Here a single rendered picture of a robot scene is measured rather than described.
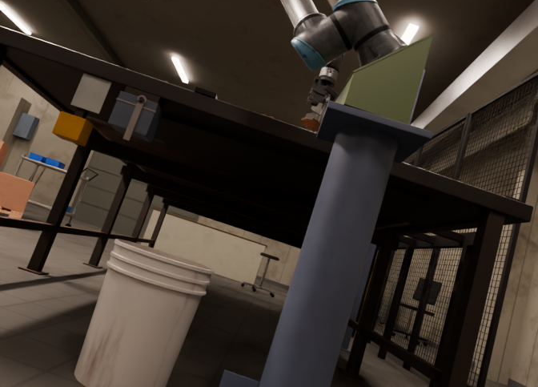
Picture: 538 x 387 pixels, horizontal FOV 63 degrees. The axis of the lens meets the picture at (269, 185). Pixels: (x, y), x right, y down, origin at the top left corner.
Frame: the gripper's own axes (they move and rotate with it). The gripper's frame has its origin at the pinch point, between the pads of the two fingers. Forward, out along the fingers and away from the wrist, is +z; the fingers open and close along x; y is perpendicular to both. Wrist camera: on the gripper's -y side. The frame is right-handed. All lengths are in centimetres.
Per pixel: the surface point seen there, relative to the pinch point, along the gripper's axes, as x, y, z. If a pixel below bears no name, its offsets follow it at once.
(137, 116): 26, 62, 27
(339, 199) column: 64, -1, 39
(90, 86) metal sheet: 21, 82, 22
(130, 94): 24, 68, 21
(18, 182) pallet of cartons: -283, 222, 61
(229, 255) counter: -589, -13, 67
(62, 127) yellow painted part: 24, 84, 39
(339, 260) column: 65, -5, 53
